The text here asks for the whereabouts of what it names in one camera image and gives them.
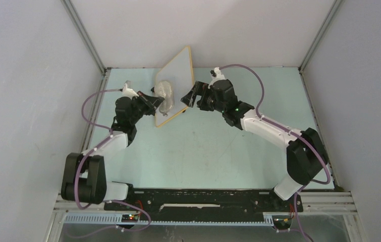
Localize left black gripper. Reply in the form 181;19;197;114
129;91;164;125

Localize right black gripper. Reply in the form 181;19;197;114
181;81;226;113

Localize silver mesh sponge eraser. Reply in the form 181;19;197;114
154;80;175;116

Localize wood framed whiteboard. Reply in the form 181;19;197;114
154;45;194;128

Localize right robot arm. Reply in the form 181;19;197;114
181;80;329;211

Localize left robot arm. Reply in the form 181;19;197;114
61;91;165;209

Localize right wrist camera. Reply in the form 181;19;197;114
209;67;226;86

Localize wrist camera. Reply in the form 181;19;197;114
121;81;138;99
209;67;226;86

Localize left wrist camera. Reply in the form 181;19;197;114
121;81;138;99

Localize black metal base rail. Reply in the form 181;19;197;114
104;189;303;222

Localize slotted cable duct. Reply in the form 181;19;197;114
64;213;274;226

